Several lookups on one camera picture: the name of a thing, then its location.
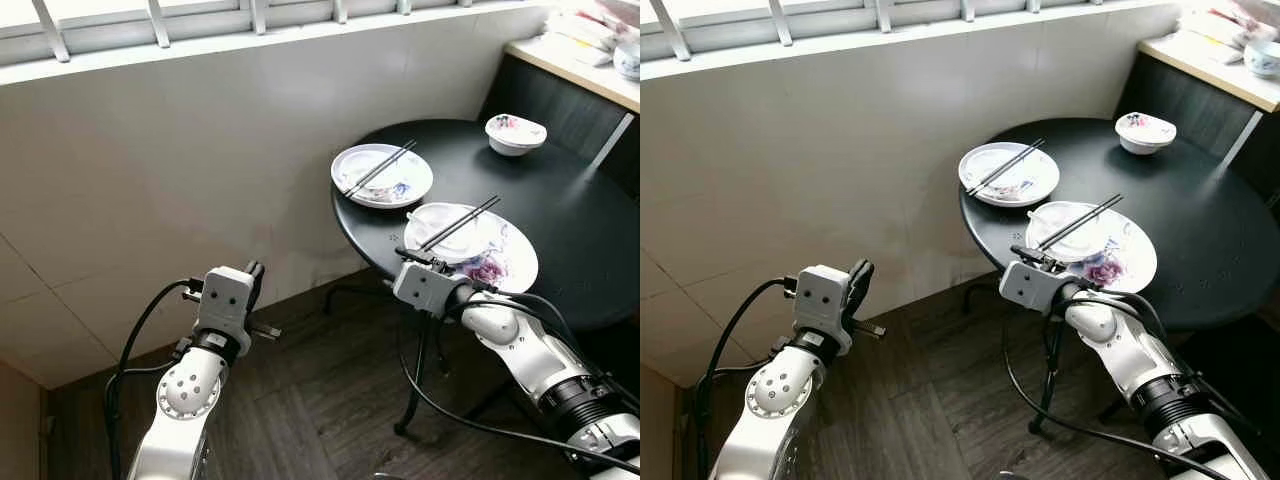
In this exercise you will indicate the round black table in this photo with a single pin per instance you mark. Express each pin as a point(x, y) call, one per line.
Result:
point(560, 230)
point(1200, 230)

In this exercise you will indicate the white framed window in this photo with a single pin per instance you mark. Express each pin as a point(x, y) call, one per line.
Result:
point(730, 25)
point(100, 30)

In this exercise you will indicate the dark cabinet wooden top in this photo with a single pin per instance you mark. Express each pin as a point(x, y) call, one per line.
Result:
point(1190, 100)
point(560, 100)

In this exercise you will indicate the black chopstick silver band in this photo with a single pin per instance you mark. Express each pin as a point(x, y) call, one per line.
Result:
point(457, 221)
point(1083, 224)
point(1008, 169)
point(462, 225)
point(1078, 219)
point(1003, 165)
point(378, 167)
point(383, 171)

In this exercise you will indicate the white plate line flower print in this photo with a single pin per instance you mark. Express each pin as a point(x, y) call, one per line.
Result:
point(1008, 201)
point(380, 202)

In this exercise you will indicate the clear plastic package pink contents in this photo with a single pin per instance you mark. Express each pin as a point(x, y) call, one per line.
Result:
point(1258, 15)
point(620, 12)

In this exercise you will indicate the white printed plastic package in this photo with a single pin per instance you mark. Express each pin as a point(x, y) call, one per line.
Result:
point(1210, 35)
point(580, 38)

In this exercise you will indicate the large plate purple flower print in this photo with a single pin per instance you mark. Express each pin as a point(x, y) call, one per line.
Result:
point(1130, 265)
point(505, 265)

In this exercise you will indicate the blue patterned white bowl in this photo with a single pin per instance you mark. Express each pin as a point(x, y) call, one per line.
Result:
point(1262, 60)
point(628, 62)

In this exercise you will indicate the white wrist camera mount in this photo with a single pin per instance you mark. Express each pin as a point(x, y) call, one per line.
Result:
point(222, 300)
point(425, 288)
point(1033, 287)
point(822, 305)

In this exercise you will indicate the small floral ceramic bowl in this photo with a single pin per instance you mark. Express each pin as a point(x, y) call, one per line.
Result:
point(515, 140)
point(1145, 140)

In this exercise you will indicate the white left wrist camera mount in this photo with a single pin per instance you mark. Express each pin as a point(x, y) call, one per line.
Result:
point(822, 305)
point(222, 300)

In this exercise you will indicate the white ceramic spoon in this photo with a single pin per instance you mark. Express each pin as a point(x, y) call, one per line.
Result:
point(416, 216)
point(1037, 216)

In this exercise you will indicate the white metal window guard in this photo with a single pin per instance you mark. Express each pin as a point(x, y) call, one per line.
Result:
point(52, 30)
point(672, 30)

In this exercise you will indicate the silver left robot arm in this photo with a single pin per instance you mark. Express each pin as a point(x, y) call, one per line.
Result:
point(190, 390)
point(780, 390)

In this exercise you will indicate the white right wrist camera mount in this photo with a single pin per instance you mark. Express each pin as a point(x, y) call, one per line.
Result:
point(1033, 287)
point(425, 288)

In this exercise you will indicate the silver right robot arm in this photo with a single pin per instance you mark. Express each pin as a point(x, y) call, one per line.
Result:
point(1130, 345)
point(520, 345)

